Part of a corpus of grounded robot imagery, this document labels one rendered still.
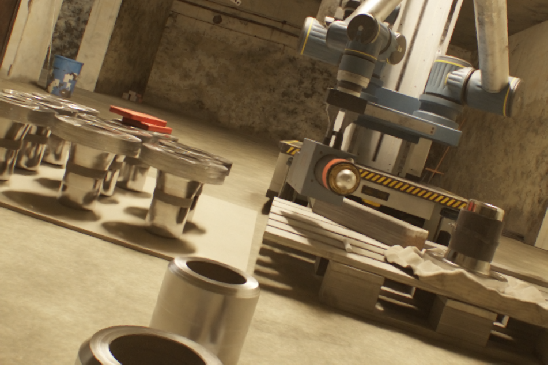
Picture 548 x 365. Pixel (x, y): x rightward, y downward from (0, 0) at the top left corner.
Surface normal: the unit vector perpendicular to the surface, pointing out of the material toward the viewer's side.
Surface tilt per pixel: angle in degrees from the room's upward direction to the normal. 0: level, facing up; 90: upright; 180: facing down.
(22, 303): 0
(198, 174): 90
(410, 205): 90
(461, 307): 90
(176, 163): 90
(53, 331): 0
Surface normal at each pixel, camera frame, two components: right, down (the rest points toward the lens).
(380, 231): -0.66, -0.18
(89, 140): 0.15, 0.09
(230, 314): 0.53, 0.21
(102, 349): 0.31, -0.95
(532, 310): 0.04, -0.14
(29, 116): 0.71, 0.26
